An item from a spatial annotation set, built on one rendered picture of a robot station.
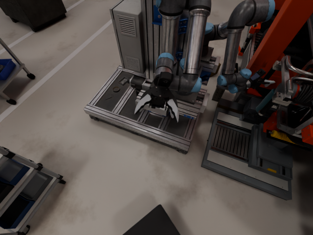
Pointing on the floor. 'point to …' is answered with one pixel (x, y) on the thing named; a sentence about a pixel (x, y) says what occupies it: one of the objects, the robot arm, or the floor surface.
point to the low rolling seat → (154, 224)
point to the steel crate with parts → (34, 12)
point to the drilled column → (218, 94)
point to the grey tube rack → (22, 190)
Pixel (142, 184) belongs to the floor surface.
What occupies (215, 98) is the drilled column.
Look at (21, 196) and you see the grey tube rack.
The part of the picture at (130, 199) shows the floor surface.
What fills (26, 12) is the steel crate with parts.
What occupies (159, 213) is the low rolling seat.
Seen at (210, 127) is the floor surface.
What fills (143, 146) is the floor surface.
